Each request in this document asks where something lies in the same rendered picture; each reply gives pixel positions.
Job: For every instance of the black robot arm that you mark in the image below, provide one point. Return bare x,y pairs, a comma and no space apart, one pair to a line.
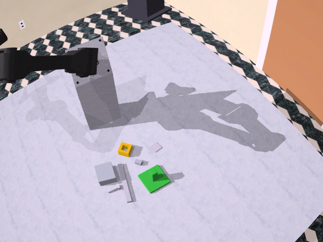
17,64

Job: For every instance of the long pale grey flat bar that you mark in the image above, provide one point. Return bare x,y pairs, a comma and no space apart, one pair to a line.
124,182

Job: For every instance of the yellow square nut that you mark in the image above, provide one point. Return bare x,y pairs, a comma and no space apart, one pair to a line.
126,146

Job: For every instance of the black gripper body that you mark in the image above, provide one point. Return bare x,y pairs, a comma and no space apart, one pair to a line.
3,37

